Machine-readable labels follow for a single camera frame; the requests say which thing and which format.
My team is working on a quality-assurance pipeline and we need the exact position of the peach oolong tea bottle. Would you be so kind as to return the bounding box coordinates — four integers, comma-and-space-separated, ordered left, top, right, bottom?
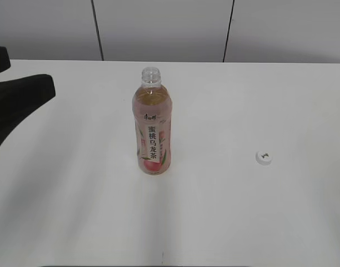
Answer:
132, 67, 172, 175

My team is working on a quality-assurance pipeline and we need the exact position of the white bottle cap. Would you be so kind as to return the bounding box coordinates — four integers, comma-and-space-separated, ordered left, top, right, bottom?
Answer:
256, 151, 273, 166

